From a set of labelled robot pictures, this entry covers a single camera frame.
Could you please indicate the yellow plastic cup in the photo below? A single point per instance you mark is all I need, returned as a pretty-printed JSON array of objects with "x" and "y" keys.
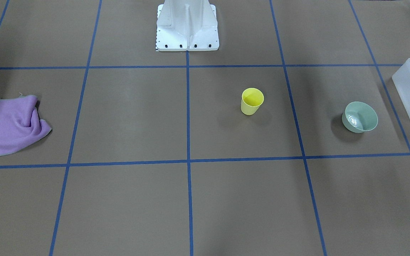
[{"x": 251, "y": 100}]

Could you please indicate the green bowl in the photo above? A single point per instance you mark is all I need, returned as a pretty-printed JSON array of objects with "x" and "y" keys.
[{"x": 359, "y": 117}]

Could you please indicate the purple cloth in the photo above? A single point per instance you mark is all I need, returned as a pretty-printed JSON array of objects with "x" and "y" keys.
[{"x": 20, "y": 124}]

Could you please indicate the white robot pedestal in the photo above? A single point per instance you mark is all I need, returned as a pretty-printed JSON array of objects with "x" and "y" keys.
[{"x": 186, "y": 25}]

